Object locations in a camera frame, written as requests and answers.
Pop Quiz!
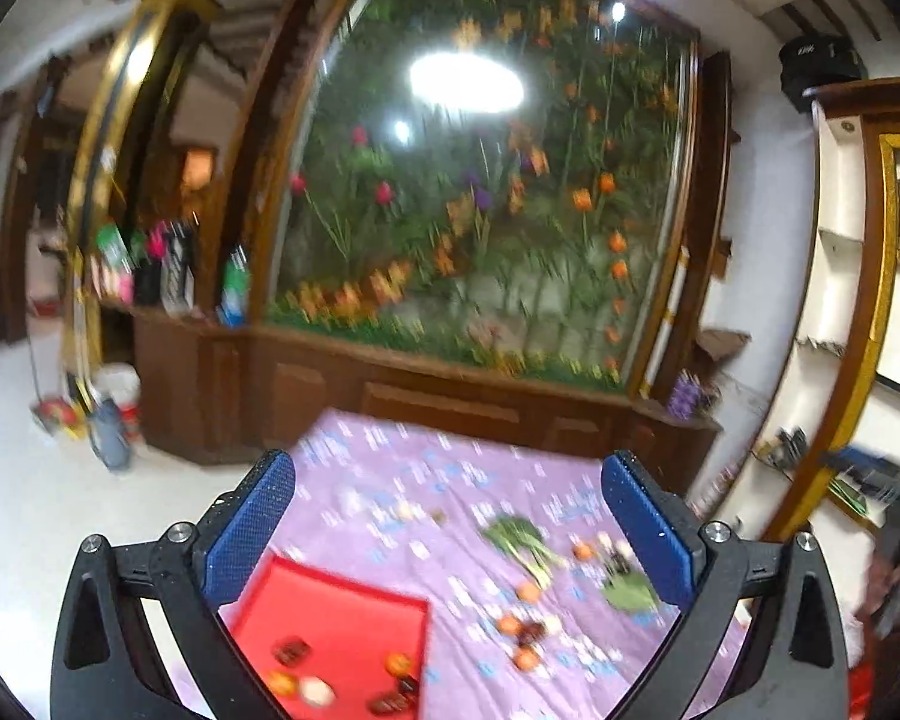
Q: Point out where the white sugarcane piece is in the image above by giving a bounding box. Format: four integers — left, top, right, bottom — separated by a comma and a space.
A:
297, 676, 336, 709
541, 613, 562, 635

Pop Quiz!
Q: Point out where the small red date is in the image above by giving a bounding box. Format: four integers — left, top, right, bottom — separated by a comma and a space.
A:
271, 637, 312, 670

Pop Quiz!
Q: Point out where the large green leaf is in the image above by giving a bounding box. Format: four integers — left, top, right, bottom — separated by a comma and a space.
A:
601, 572, 660, 614

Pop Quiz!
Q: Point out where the grey thermos on floor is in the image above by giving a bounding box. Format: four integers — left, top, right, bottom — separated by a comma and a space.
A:
87, 398, 133, 472

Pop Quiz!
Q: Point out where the dark fruit on leaf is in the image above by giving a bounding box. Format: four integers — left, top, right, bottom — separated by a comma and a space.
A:
610, 551, 631, 575

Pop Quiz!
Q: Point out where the black thermos jug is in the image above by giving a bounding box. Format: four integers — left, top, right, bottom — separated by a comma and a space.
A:
160, 221, 194, 316

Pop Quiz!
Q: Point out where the mandarin orange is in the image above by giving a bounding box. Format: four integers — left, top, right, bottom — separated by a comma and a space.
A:
383, 652, 416, 679

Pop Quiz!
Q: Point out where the bok choy stalk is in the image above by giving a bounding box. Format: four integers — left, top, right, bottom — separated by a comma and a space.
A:
481, 515, 566, 590

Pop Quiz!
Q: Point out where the wooden cabinet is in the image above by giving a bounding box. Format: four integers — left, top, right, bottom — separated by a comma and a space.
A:
133, 309, 720, 494

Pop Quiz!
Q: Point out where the long red date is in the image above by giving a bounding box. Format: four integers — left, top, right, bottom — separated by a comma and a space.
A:
365, 691, 416, 718

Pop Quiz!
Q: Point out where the white bucket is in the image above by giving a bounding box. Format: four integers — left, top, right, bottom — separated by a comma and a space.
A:
92, 362, 141, 442

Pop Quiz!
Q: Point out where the green label water bottle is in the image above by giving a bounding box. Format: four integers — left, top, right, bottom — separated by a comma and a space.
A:
217, 245, 250, 327

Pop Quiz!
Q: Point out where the flower display window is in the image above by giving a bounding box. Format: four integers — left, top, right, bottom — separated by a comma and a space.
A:
263, 0, 701, 392

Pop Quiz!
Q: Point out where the purple floral tablecloth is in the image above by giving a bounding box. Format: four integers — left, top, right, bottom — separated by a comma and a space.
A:
140, 406, 753, 720

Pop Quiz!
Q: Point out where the red tray box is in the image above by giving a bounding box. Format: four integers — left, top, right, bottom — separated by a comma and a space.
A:
229, 553, 430, 718

